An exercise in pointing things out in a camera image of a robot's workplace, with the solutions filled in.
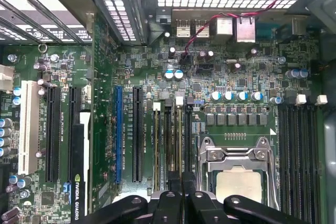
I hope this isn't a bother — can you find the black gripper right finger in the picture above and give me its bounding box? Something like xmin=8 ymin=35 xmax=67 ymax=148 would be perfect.
xmin=183 ymin=172 xmax=302 ymax=224

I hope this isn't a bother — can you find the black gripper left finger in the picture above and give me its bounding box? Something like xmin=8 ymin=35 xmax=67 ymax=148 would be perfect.
xmin=91 ymin=171 xmax=184 ymax=224

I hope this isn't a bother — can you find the green RAM stick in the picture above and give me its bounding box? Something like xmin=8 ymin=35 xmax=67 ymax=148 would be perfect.
xmin=153 ymin=108 xmax=161 ymax=192
xmin=175 ymin=103 xmax=184 ymax=174

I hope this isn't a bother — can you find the black RAM slot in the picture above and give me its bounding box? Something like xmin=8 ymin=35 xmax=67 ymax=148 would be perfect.
xmin=297 ymin=94 xmax=317 ymax=222
xmin=164 ymin=99 xmax=175 ymax=174
xmin=277 ymin=103 xmax=293 ymax=221
xmin=184 ymin=97 xmax=193 ymax=173

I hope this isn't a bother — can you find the RAM slot with white clips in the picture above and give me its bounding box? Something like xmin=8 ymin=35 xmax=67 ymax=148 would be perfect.
xmin=153 ymin=102 xmax=162 ymax=192
xmin=307 ymin=94 xmax=329 ymax=222
xmin=287 ymin=94 xmax=308 ymax=222
xmin=175 ymin=95 xmax=184 ymax=174

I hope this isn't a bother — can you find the silver CPU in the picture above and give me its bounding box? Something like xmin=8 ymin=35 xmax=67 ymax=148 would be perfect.
xmin=215 ymin=166 xmax=264 ymax=209

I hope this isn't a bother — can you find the metal locking lever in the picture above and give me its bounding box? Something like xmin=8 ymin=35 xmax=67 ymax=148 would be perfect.
xmin=196 ymin=136 xmax=212 ymax=191
xmin=258 ymin=137 xmax=279 ymax=210

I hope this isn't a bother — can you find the black expansion slot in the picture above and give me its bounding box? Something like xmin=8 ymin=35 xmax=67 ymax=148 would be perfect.
xmin=67 ymin=86 xmax=81 ymax=125
xmin=132 ymin=86 xmax=144 ymax=183
xmin=45 ymin=86 xmax=60 ymax=183

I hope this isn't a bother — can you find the blue expansion slot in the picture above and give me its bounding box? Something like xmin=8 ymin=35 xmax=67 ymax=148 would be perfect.
xmin=114 ymin=86 xmax=123 ymax=184

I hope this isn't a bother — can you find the black graphics card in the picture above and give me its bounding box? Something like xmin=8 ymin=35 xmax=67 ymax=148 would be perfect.
xmin=67 ymin=11 xmax=118 ymax=224

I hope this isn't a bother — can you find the black PC case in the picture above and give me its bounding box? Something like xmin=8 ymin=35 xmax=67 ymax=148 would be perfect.
xmin=0 ymin=0 xmax=336 ymax=224

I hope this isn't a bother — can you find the green motherboard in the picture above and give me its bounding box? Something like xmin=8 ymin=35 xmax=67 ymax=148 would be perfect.
xmin=0 ymin=11 xmax=326 ymax=224

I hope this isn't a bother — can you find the white expansion slot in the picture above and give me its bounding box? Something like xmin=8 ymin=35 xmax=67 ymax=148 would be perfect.
xmin=17 ymin=79 xmax=40 ymax=176

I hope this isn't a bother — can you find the red black twisted wire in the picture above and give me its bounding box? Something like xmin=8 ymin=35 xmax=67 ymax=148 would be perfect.
xmin=183 ymin=0 xmax=284 ymax=61

